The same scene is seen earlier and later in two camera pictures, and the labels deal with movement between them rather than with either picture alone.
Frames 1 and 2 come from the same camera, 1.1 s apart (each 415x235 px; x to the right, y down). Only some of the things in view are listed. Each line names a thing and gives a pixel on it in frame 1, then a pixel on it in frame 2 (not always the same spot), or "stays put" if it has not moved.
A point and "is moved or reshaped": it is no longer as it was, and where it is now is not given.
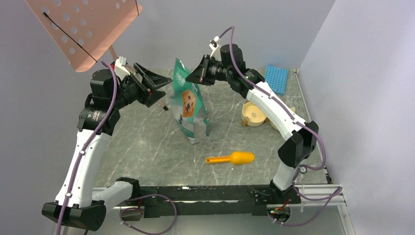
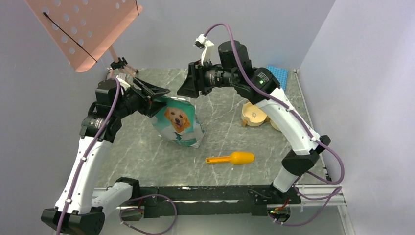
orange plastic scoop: [239, 157] stays put
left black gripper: [154, 80] -> [146, 102]
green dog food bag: [188, 103] is moved or reshaped
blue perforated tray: [276, 78] stays put
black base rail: [212, 200] stays put
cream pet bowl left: [252, 115] stays put
